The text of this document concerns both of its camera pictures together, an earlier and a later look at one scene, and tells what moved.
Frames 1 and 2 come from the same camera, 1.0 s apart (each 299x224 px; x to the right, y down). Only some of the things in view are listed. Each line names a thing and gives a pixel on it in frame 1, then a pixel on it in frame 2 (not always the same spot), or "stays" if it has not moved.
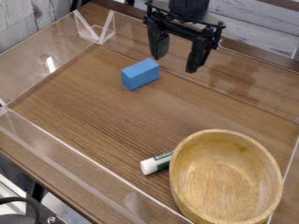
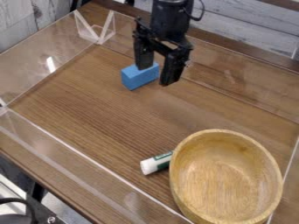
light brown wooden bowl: x=225 y=178 stays
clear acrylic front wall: x=90 y=191 stays
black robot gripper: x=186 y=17 -> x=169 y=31
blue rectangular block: x=141 y=73 stays
